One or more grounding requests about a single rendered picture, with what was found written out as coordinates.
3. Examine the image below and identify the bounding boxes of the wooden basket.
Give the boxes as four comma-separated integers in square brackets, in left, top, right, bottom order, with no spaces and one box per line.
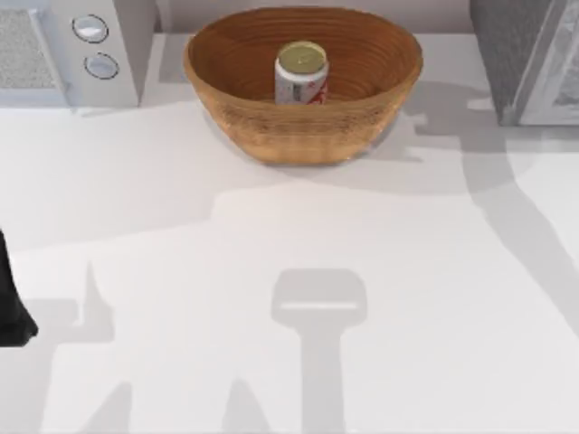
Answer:
[183,5,424,166]

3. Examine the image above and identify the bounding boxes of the red and white can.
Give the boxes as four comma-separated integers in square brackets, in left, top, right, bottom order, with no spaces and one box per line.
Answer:
[274,41,329,108]

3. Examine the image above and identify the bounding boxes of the pale microwave oven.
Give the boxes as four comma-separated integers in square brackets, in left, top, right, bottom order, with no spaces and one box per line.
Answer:
[0,0,159,109]

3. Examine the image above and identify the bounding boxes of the microwave knob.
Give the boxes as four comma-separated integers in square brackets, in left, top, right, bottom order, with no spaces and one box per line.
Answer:
[83,52,120,80]
[71,14,110,45]

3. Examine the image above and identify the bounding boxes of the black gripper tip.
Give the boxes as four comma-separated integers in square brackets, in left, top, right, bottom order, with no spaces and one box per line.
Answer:
[0,229,40,349]

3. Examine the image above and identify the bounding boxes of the microwave oven door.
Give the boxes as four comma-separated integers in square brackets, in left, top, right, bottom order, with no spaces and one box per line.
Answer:
[0,7,70,108]

